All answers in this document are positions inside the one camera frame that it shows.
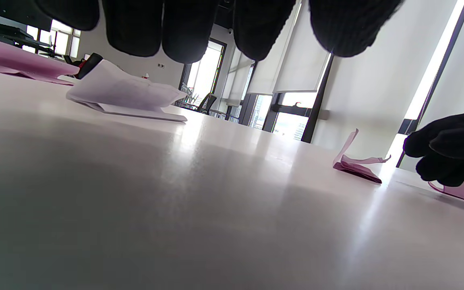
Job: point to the white invoice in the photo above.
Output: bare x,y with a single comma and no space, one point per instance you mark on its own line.
123,90

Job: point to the white roller blind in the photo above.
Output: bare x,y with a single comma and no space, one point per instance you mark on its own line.
292,64
238,80
377,92

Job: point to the person's left hand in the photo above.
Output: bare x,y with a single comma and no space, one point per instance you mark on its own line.
135,28

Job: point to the person's right hand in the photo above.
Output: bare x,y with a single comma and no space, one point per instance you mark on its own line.
453,149

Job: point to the black and red office chair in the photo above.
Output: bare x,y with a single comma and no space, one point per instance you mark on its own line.
90,63

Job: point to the black mesh office chair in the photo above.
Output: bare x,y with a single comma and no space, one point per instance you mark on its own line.
208,102

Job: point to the black desk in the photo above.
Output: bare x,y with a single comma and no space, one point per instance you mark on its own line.
10,31

